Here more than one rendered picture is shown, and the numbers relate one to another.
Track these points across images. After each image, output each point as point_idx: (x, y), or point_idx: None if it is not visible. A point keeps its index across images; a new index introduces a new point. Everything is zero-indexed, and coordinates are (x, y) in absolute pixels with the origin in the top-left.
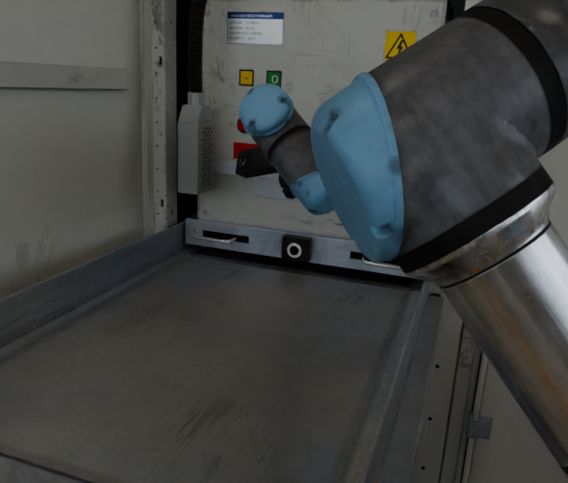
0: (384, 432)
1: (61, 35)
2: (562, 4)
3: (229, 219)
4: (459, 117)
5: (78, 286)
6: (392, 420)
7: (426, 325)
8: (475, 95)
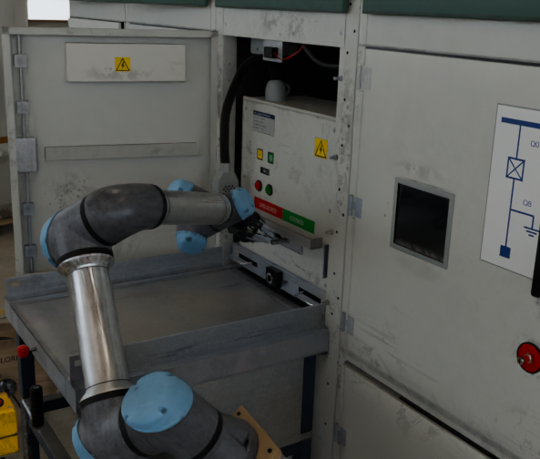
0: (130, 356)
1: (151, 127)
2: (98, 197)
3: (251, 249)
4: (61, 229)
5: (126, 270)
6: (160, 362)
7: (277, 340)
8: (66, 223)
